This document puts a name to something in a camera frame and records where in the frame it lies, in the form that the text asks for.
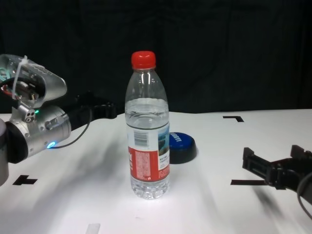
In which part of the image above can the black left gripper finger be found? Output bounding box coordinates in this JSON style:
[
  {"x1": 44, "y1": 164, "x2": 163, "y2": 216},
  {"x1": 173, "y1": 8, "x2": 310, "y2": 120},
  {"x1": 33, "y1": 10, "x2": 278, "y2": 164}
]
[
  {"x1": 96, "y1": 101, "x2": 117, "y2": 120},
  {"x1": 75, "y1": 91, "x2": 98, "y2": 104}
]

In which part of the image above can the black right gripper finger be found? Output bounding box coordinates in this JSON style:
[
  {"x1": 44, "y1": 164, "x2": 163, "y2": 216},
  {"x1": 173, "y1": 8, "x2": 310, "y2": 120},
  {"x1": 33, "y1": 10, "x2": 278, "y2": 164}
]
[
  {"x1": 290, "y1": 145, "x2": 312, "y2": 162},
  {"x1": 241, "y1": 147, "x2": 275, "y2": 184}
]

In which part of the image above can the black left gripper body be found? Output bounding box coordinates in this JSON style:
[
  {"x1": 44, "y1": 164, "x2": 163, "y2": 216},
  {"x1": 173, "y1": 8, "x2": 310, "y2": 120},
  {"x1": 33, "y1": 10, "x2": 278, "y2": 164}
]
[{"x1": 63, "y1": 103, "x2": 98, "y2": 134}]

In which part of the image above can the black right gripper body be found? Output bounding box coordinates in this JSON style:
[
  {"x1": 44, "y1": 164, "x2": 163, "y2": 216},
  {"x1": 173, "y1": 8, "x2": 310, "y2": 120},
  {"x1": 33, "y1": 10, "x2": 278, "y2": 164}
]
[{"x1": 269, "y1": 158, "x2": 312, "y2": 202}]

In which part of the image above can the blue round lid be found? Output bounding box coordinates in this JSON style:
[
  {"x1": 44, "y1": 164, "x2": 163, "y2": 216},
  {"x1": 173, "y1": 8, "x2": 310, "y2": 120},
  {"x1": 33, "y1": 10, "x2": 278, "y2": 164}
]
[{"x1": 169, "y1": 131, "x2": 197, "y2": 164}]

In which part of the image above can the clear water bottle red cap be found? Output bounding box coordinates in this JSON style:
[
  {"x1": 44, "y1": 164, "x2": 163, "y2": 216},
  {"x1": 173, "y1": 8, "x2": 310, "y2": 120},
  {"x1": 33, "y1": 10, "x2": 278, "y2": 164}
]
[{"x1": 124, "y1": 50, "x2": 171, "y2": 200}]

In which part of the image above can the long black T tape mark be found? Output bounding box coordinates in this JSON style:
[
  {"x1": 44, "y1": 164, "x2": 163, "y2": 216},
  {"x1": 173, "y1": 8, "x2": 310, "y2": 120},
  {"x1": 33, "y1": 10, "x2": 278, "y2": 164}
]
[{"x1": 231, "y1": 179, "x2": 266, "y2": 186}]

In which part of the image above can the black corner tape mark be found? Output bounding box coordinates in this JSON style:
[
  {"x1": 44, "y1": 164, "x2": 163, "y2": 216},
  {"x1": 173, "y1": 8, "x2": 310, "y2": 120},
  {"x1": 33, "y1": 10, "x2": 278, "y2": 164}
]
[{"x1": 223, "y1": 116, "x2": 244, "y2": 123}]

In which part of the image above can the short black T tape mark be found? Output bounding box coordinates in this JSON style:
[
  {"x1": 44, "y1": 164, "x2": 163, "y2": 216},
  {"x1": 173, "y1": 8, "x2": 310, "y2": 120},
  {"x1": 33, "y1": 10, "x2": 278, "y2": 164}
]
[{"x1": 13, "y1": 175, "x2": 39, "y2": 186}]

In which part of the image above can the black curtain backdrop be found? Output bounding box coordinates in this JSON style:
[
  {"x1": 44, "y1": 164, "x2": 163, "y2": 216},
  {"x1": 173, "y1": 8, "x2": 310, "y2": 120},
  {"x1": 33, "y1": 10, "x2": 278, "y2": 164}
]
[{"x1": 0, "y1": 0, "x2": 312, "y2": 115}]

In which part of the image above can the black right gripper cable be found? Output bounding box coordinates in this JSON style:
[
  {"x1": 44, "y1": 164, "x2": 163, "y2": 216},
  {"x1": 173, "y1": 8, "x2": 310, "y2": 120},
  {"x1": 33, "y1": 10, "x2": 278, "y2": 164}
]
[{"x1": 296, "y1": 172, "x2": 312, "y2": 220}]

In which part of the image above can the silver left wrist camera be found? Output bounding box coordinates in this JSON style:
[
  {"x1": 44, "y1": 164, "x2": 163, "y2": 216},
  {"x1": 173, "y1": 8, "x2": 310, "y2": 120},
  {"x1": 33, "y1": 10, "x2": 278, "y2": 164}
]
[{"x1": 0, "y1": 54, "x2": 68, "y2": 109}]

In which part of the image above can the white left camera zip tie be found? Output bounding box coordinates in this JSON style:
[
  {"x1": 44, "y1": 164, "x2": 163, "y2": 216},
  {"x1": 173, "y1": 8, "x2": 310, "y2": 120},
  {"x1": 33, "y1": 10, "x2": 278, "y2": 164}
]
[{"x1": 12, "y1": 55, "x2": 29, "y2": 100}]

